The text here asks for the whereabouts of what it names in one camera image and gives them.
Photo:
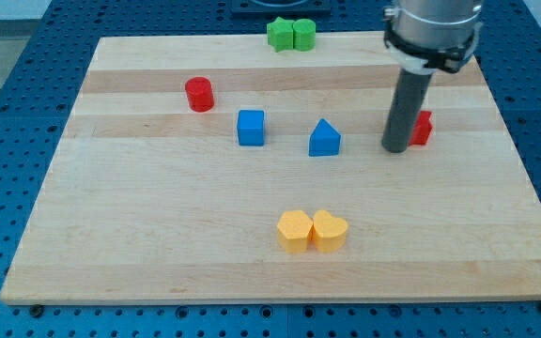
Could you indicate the red star block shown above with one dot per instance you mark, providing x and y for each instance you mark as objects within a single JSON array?
[{"x": 422, "y": 129}]

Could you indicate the wooden board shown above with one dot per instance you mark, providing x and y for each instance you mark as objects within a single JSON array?
[{"x": 149, "y": 202}]

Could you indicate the green star block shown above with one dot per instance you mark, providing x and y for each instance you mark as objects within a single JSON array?
[{"x": 280, "y": 34}]

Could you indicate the yellow hexagon block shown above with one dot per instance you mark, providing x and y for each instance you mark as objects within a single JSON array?
[{"x": 294, "y": 230}]

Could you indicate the green cylinder block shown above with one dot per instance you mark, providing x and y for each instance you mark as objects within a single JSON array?
[{"x": 304, "y": 35}]

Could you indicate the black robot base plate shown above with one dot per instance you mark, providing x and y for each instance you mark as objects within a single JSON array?
[{"x": 280, "y": 7}]

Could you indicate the yellow heart block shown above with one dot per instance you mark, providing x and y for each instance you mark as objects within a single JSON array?
[{"x": 329, "y": 232}]

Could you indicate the red cylinder block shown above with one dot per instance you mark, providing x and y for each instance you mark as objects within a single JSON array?
[{"x": 199, "y": 94}]

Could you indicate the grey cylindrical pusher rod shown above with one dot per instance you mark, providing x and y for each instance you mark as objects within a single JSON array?
[{"x": 407, "y": 101}]

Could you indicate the blue cube block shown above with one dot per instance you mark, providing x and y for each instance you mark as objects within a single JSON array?
[{"x": 251, "y": 127}]

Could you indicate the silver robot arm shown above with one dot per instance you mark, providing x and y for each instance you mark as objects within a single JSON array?
[{"x": 426, "y": 35}]

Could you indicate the blue triangle block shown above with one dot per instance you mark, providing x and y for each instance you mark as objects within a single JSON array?
[{"x": 325, "y": 140}]

